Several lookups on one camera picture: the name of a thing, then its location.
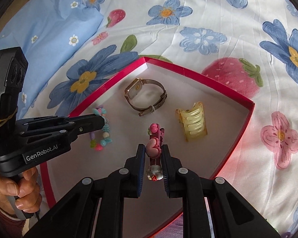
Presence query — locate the pink cartoon hair clip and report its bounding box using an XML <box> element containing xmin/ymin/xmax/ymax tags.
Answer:
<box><xmin>145</xmin><ymin>123</ymin><xmax>166</xmax><ymax>181</ymax></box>

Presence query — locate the colourful beaded bracelet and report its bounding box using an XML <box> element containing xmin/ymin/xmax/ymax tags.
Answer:
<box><xmin>89</xmin><ymin>105</ymin><xmax>115</xmax><ymax>152</ymax></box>

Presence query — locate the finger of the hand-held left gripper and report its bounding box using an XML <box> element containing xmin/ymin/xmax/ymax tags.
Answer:
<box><xmin>19</xmin><ymin>123</ymin><xmax>106</xmax><ymax>152</ymax></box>
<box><xmin>17</xmin><ymin>113</ymin><xmax>106</xmax><ymax>130</ymax></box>

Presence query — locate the red shallow box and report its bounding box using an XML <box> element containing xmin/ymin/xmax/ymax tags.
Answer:
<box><xmin>39</xmin><ymin>57</ymin><xmax>255</xmax><ymax>238</ymax></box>

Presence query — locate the white floral bed sheet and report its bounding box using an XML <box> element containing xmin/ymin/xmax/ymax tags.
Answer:
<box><xmin>0</xmin><ymin>0</ymin><xmax>298</xmax><ymax>238</ymax></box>

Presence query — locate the person's left forearm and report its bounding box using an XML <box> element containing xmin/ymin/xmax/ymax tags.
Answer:
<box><xmin>0</xmin><ymin>198</ymin><xmax>28</xmax><ymax>238</ymax></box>

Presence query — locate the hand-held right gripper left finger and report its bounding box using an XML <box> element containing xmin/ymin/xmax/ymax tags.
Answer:
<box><xmin>23</xmin><ymin>144</ymin><xmax>147</xmax><ymax>238</ymax></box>

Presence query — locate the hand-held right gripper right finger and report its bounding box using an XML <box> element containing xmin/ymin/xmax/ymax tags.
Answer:
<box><xmin>160</xmin><ymin>144</ymin><xmax>282</xmax><ymax>238</ymax></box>

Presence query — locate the yellow hair claw clip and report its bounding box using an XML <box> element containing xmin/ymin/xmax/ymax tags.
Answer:
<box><xmin>174</xmin><ymin>102</ymin><xmax>209</xmax><ymax>142</ymax></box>

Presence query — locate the person's left hand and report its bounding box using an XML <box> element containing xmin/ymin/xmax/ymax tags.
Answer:
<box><xmin>0</xmin><ymin>166</ymin><xmax>43</xmax><ymax>217</ymax></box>

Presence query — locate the gold mesh band wristwatch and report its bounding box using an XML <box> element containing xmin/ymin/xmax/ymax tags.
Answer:
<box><xmin>124</xmin><ymin>78</ymin><xmax>168</xmax><ymax>117</ymax></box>

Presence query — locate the blue flower print pillow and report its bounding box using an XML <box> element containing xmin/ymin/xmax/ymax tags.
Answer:
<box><xmin>0</xmin><ymin>0</ymin><xmax>104</xmax><ymax>120</ymax></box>

